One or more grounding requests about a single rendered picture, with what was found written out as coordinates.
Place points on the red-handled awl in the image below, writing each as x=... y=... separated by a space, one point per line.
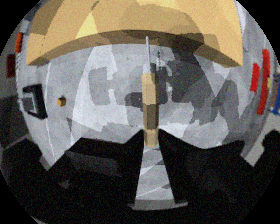
x=254 y=85

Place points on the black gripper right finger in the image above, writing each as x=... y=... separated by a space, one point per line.
x=186 y=164

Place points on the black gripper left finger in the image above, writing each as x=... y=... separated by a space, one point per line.
x=121 y=165

